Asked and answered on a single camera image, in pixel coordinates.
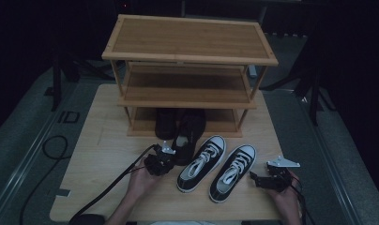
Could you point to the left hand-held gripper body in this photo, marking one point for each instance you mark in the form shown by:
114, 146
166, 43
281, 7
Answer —
159, 162

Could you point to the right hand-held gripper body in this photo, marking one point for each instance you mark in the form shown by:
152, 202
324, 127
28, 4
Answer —
280, 179

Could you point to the black and white sneaker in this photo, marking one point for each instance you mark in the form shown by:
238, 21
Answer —
220, 193
186, 184

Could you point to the black shoe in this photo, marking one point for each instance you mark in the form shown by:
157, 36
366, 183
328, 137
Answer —
165, 125
192, 125

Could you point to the wooden shoe rack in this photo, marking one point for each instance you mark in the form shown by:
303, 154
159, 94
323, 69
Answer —
187, 40

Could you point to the person's right hand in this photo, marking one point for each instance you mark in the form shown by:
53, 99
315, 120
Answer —
289, 203

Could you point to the person's left hand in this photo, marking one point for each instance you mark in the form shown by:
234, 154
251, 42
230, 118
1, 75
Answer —
142, 182

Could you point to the dark metal stand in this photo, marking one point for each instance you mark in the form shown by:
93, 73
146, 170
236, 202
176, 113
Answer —
314, 103
56, 84

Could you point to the dark rounded object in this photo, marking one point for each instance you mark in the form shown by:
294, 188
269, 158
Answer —
87, 220

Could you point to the grey floor fitting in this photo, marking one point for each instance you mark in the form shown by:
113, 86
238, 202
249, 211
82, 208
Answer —
252, 71

